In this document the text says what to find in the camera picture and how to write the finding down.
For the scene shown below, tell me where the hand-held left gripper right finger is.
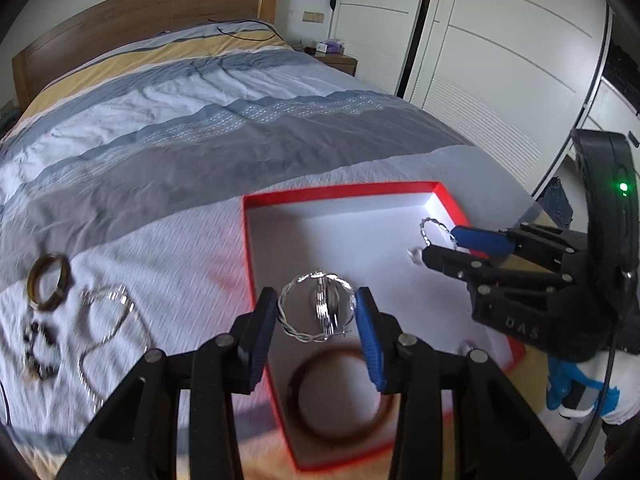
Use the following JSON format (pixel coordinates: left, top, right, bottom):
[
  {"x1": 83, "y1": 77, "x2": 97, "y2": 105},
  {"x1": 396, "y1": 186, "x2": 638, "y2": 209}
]
[{"x1": 354, "y1": 287, "x2": 577, "y2": 480}]

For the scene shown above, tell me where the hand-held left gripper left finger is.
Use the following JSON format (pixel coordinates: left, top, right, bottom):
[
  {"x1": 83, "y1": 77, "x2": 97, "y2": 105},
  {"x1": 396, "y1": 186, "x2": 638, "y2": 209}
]
[{"x1": 57, "y1": 287, "x2": 279, "y2": 480}]

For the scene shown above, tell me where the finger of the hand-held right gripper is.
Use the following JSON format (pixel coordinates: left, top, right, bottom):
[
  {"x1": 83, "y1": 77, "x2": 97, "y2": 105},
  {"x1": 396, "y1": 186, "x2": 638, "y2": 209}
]
[
  {"x1": 449, "y1": 222, "x2": 591, "y2": 272},
  {"x1": 421, "y1": 243, "x2": 572, "y2": 292}
]

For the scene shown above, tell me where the small silver twisted hoop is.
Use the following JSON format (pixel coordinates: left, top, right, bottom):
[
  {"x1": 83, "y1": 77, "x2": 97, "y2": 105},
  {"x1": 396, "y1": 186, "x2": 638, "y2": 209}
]
[{"x1": 420, "y1": 217, "x2": 459, "y2": 252}]

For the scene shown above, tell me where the silver twisted bracelet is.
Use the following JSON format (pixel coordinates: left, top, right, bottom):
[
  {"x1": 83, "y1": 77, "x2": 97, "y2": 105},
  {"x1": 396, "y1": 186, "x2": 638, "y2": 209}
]
[{"x1": 277, "y1": 270, "x2": 359, "y2": 344}]

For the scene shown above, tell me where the red box with white inside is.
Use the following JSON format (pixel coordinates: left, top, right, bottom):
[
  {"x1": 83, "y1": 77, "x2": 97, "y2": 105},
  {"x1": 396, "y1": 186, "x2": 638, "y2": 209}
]
[{"x1": 242, "y1": 181, "x2": 527, "y2": 472}]

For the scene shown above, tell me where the person's right hand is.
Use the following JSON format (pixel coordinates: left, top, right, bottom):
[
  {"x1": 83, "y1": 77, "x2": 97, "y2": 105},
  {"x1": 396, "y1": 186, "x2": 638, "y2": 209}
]
[{"x1": 545, "y1": 354, "x2": 627, "y2": 422}]

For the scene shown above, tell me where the brown wooden bangle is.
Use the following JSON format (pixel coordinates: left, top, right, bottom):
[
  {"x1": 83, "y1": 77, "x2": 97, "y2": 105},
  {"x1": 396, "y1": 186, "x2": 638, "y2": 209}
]
[{"x1": 287, "y1": 350, "x2": 397, "y2": 442}]

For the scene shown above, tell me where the blue denim cloth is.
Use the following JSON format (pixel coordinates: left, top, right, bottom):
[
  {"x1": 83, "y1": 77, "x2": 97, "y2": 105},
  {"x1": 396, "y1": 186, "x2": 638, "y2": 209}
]
[{"x1": 539, "y1": 176, "x2": 574, "y2": 232}]

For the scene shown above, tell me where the silver bangle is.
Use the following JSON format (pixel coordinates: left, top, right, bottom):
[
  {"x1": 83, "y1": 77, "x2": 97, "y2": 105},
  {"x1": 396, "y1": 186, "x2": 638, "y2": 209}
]
[{"x1": 80, "y1": 284, "x2": 137, "y2": 345}]

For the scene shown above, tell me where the white wardrobe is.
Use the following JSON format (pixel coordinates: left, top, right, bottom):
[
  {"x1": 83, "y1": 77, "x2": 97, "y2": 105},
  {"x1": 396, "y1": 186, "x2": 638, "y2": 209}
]
[{"x1": 326, "y1": 0, "x2": 615, "y2": 197}]

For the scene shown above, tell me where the brown and gold bangle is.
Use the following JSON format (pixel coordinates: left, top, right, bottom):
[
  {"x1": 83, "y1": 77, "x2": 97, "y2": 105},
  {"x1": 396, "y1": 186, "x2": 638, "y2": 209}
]
[{"x1": 27, "y1": 254, "x2": 71, "y2": 311}]

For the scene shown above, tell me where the wooden nightstand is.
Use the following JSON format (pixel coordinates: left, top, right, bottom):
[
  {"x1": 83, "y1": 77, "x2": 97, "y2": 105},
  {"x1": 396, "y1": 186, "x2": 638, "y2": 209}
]
[{"x1": 314, "y1": 52, "x2": 359, "y2": 77}]

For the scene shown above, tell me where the striped duvet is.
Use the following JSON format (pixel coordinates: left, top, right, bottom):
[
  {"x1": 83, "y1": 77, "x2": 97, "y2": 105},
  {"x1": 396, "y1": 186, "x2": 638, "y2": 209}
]
[{"x1": 0, "y1": 19, "x2": 551, "y2": 480}]

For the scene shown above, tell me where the wooden headboard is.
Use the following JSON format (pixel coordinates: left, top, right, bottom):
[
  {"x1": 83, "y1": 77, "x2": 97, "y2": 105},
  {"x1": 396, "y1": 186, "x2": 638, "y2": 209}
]
[{"x1": 11, "y1": 0, "x2": 281, "y2": 112}]

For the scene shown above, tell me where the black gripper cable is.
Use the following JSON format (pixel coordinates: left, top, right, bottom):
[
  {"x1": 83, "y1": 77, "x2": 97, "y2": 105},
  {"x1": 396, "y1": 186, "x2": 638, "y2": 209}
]
[{"x1": 585, "y1": 332, "x2": 619, "y2": 461}]

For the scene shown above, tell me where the silver chain necklace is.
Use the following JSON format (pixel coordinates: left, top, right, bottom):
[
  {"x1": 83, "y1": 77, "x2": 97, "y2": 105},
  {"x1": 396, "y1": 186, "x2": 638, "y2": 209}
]
[{"x1": 77, "y1": 305, "x2": 153, "y2": 413}]

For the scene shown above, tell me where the black bead bracelet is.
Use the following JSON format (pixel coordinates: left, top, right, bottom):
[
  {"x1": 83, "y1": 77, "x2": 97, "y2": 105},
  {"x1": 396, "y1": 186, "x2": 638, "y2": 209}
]
[{"x1": 20, "y1": 322, "x2": 62, "y2": 382}]

